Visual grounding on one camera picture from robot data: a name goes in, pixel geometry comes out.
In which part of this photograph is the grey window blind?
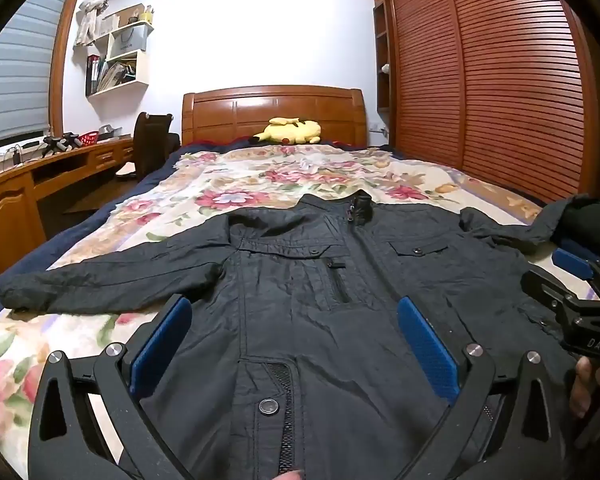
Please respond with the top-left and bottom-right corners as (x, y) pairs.
(0, 0), (65, 147)

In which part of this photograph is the floral blanket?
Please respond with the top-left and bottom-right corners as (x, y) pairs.
(0, 147), (576, 466)

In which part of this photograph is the dark folded garment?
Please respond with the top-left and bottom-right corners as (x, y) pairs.
(555, 194), (600, 261)

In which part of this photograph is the white paper bag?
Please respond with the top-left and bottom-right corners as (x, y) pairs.
(108, 24), (149, 57)

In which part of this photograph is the black gadget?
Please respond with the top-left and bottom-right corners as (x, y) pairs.
(42, 132), (84, 154)

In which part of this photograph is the wooden bed headboard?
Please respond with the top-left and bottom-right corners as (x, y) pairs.
(181, 85), (369, 148)

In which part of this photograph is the wooden louvered wardrobe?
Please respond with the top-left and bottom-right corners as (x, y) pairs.
(370, 0), (600, 206)

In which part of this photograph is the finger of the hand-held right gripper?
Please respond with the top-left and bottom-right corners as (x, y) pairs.
(521, 271), (581, 313)
(552, 247), (600, 303)

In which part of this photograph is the person's right hand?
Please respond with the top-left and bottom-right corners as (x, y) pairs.
(569, 359), (600, 418)

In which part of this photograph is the black jacket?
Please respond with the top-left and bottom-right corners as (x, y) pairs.
(0, 190), (573, 480)

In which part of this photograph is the dark brown chair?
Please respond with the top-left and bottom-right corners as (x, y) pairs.
(115, 111), (182, 182)

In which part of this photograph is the yellow plush toy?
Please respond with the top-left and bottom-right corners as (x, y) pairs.
(250, 116), (322, 146)

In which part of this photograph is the cream tied curtain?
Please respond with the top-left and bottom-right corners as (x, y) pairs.
(73, 0), (126, 49)

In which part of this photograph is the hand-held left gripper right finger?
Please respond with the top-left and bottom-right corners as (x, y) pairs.
(396, 296), (579, 480)

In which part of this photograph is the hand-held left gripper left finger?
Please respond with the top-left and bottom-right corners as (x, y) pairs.
(28, 294), (196, 480)

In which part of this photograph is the wooden desk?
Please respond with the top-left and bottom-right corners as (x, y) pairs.
(0, 135), (137, 281)

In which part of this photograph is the white wall shelf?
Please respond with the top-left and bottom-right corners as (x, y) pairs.
(84, 4), (156, 97)

